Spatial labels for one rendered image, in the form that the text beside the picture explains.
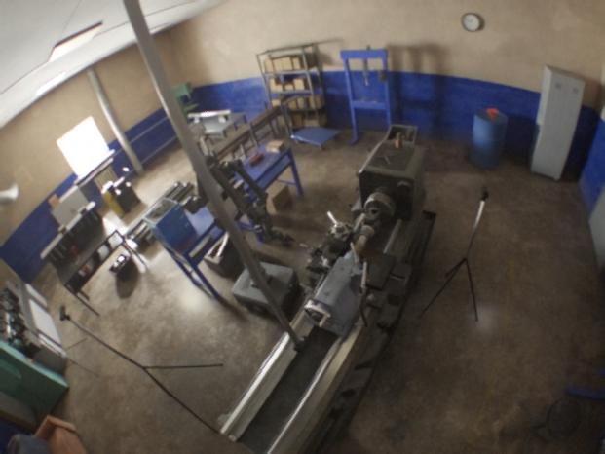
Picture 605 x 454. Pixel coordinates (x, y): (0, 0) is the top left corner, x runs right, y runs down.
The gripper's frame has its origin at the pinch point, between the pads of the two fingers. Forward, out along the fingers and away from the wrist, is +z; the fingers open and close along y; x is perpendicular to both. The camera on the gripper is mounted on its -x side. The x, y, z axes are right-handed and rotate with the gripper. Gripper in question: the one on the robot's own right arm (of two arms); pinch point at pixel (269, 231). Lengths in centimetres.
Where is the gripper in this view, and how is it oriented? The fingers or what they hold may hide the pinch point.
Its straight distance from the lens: 191.4
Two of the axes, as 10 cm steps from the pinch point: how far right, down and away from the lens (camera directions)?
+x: -6.8, 2.5, 6.9
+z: 6.4, 6.7, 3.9
